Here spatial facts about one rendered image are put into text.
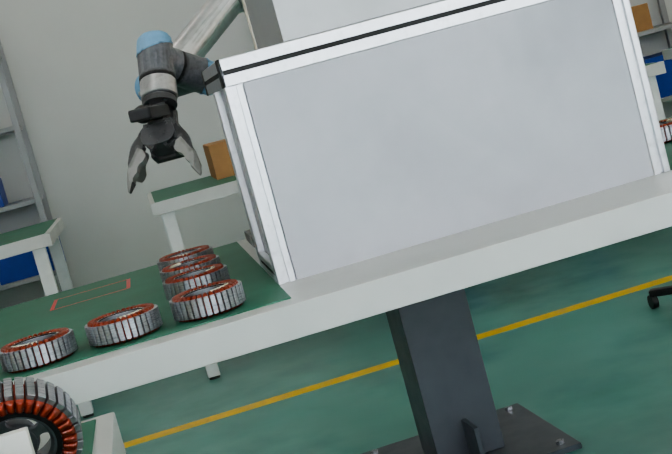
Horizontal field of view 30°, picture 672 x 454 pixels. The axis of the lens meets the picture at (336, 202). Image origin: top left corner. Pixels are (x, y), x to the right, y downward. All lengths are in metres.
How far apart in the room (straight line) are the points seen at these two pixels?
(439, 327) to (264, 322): 1.45
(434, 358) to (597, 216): 1.39
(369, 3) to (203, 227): 7.17
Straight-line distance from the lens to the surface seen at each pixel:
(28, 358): 1.87
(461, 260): 1.83
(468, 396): 3.25
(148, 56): 2.61
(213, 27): 2.87
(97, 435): 1.35
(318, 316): 1.79
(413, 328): 3.18
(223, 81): 1.97
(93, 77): 9.12
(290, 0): 2.02
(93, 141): 9.11
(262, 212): 1.98
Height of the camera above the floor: 1.04
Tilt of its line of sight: 6 degrees down
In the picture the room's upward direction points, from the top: 15 degrees counter-clockwise
